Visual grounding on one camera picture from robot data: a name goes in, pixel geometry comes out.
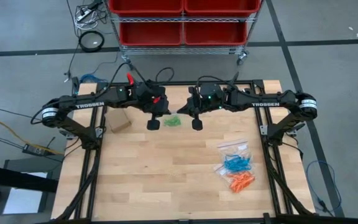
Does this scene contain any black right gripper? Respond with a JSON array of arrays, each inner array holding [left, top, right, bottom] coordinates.
[[176, 82, 228, 131]]

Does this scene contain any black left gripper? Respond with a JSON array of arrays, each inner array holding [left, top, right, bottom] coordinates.
[[134, 80, 180, 131]]

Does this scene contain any orange rubber band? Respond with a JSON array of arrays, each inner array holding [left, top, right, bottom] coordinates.
[[233, 170, 257, 187], [230, 175, 248, 194], [228, 170, 257, 194]]

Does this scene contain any small cardboard box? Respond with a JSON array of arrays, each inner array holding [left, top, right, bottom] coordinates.
[[105, 108, 132, 134]]

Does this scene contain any red plastic bin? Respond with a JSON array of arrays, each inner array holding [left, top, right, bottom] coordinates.
[[119, 22, 184, 47], [184, 0, 262, 17], [183, 22, 249, 46], [109, 0, 185, 17]]

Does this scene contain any small black adapter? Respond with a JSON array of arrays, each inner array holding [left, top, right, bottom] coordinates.
[[72, 76, 81, 96]]

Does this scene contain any white power strip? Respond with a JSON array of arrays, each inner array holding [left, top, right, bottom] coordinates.
[[76, 8, 93, 22]]

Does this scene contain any black power brick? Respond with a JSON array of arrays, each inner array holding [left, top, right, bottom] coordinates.
[[22, 143, 53, 157]]

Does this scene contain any black furniture beam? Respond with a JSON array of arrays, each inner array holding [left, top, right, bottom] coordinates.
[[0, 161, 59, 203]]

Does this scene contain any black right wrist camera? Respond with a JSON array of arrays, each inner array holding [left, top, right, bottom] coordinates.
[[187, 86, 199, 102]]

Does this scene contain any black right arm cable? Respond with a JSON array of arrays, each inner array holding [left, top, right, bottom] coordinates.
[[195, 75, 239, 91]]

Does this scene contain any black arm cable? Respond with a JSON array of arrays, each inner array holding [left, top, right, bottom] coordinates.
[[195, 75, 239, 91], [103, 62, 176, 98]]

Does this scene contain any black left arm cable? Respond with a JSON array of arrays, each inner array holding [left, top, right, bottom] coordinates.
[[103, 62, 176, 98]]

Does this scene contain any chrome wire shelf cart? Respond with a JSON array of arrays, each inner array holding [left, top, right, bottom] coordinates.
[[104, 0, 264, 71]]

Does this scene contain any blue cable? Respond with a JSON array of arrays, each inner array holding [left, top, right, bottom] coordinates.
[[79, 73, 101, 84], [305, 160, 343, 216]]

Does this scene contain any thin black floor cable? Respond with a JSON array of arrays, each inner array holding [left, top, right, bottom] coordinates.
[[63, 0, 83, 82]]

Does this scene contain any white cable bundle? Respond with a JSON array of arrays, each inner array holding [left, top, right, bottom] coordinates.
[[75, 6, 105, 31]]

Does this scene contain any yellow cable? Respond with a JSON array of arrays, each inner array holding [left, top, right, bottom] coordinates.
[[0, 115, 61, 156]]

